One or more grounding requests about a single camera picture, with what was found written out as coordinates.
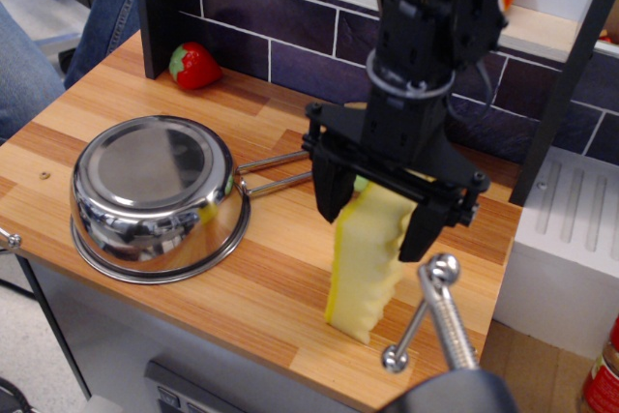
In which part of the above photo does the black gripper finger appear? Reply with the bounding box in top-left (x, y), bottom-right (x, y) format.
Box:
top-left (398, 202), bottom-right (451, 262)
top-left (312, 156), bottom-right (357, 223)

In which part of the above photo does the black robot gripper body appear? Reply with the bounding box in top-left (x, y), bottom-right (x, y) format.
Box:
top-left (303, 56), bottom-right (489, 226)

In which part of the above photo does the yellow foam sponge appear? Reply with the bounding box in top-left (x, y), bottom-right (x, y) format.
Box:
top-left (325, 183), bottom-right (417, 344)

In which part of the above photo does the stainless steel pot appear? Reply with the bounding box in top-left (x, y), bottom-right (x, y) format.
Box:
top-left (71, 116), bottom-right (311, 284)

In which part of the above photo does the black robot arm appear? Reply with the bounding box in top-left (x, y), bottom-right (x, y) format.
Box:
top-left (304, 0), bottom-right (507, 262)

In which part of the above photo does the green toy cabbage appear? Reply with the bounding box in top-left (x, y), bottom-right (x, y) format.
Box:
top-left (353, 175), bottom-right (369, 193)

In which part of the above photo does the red toy strawberry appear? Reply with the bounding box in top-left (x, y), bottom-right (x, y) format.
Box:
top-left (168, 42), bottom-right (223, 90)

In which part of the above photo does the red spice jar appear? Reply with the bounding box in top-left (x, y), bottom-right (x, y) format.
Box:
top-left (578, 319), bottom-right (618, 413)

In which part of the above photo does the grey oven control panel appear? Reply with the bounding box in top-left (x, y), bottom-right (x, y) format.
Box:
top-left (144, 361), bottom-right (241, 413)

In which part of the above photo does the person leg in jeans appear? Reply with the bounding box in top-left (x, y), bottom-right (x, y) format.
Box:
top-left (1, 0), bottom-right (140, 142)

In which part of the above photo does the small metal knob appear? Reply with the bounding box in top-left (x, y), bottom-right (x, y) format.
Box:
top-left (0, 228), bottom-right (21, 250)

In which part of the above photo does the black shelf frame post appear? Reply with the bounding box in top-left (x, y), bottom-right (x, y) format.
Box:
top-left (510, 0), bottom-right (615, 206)

